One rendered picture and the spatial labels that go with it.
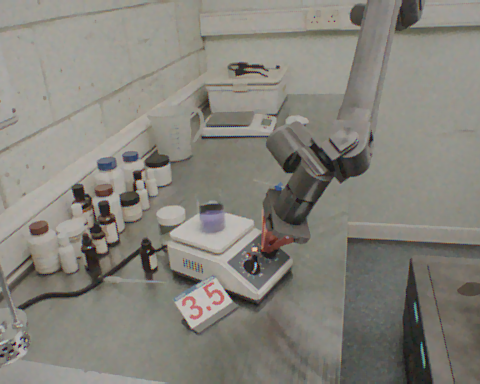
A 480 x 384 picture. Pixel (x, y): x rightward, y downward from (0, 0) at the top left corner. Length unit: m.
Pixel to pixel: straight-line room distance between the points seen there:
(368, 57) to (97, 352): 0.64
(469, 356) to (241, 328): 0.73
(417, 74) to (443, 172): 0.48
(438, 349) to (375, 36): 0.83
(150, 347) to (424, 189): 1.84
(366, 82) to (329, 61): 1.40
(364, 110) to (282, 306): 0.35
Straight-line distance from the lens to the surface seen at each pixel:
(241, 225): 0.87
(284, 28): 2.14
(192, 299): 0.79
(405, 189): 2.38
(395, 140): 2.28
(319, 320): 0.78
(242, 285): 0.80
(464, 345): 1.38
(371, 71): 0.81
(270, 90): 1.85
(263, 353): 0.73
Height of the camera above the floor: 1.26
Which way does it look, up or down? 25 degrees down
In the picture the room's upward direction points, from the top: 4 degrees counter-clockwise
